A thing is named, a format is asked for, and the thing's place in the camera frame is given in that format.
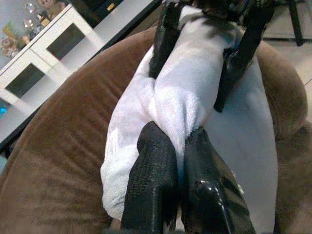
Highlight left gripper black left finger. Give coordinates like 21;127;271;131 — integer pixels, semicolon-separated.
120;120;181;234

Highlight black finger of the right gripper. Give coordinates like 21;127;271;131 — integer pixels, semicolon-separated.
148;0;183;79
213;0;276;113

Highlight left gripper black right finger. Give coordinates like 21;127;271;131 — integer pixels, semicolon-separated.
181;126;256;234

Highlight white plush pillow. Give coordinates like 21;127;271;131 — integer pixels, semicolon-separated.
99;4;280;234

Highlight brown fabric sofa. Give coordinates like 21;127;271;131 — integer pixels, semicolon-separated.
0;25;312;234

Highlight long white table black legs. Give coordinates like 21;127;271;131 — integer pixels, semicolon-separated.
0;0;169;154

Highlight amber glass bottle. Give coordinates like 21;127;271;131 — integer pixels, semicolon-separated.
36;11;51;27

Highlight plush toy figure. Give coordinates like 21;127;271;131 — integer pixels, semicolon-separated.
36;0;60;14

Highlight white cabinet with glass doors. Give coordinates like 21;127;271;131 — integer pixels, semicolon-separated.
0;4;109;114

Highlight floral ornament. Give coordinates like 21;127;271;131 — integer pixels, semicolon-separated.
0;34;20;58

